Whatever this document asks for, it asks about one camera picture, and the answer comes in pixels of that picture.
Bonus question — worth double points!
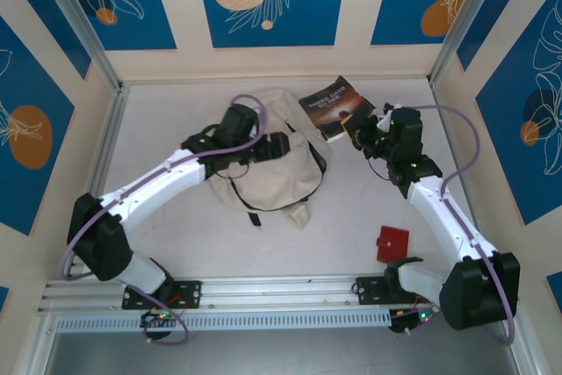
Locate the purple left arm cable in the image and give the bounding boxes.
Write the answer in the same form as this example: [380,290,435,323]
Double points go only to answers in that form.
[59,93,271,345]

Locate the aluminium lower frame bar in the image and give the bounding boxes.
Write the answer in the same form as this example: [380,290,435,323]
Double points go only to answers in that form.
[17,304,61,375]
[500,304,548,375]

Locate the blue poster large orange circle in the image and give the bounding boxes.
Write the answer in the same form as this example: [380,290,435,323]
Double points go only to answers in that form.
[0,14,76,236]

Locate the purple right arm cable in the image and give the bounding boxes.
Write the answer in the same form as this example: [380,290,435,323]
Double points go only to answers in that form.
[394,105,517,348]

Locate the narrow blue floral poster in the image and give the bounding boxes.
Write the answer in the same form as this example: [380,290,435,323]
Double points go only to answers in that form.
[0,0,92,81]
[456,0,542,72]

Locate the blue poster cream circle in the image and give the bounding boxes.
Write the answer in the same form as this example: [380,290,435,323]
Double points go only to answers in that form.
[193,0,350,49]

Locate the long aluminium mounting rail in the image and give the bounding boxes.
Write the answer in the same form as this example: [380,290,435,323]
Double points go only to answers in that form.
[37,270,520,315]

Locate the blue poster fern orange circle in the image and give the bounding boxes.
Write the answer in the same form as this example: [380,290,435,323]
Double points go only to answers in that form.
[371,0,500,47]

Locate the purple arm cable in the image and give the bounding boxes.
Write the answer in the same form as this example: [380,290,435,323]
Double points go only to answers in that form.
[59,93,271,345]
[394,105,517,348]

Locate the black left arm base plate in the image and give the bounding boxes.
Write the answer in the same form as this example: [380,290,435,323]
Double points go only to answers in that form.
[121,280,203,310]

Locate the grey slotted cable duct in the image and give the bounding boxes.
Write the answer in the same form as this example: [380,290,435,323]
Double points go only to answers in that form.
[54,308,393,334]

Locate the aluminium side rail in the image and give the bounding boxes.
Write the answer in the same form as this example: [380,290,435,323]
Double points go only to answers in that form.
[65,84,131,279]
[428,80,495,270]

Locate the beige canvas backpack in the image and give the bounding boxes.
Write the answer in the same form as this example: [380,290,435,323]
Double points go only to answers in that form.
[205,88,334,232]

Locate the blue poster small orange circle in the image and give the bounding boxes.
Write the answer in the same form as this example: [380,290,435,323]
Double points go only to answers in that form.
[43,0,177,52]

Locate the aluminium corner post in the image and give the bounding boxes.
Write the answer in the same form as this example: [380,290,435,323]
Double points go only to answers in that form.
[429,0,504,85]
[32,0,123,91]

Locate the dark sunset cover book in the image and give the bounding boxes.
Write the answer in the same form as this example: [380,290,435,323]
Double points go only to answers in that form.
[298,75,378,143]

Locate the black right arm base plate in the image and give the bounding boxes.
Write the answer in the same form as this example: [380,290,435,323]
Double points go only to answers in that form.
[356,276,434,306]

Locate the blue poster dark circle leaves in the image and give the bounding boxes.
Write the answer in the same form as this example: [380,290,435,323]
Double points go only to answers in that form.
[476,0,562,227]

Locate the small controller circuit board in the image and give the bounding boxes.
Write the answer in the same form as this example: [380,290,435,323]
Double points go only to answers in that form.
[388,308,436,335]
[140,309,181,328]

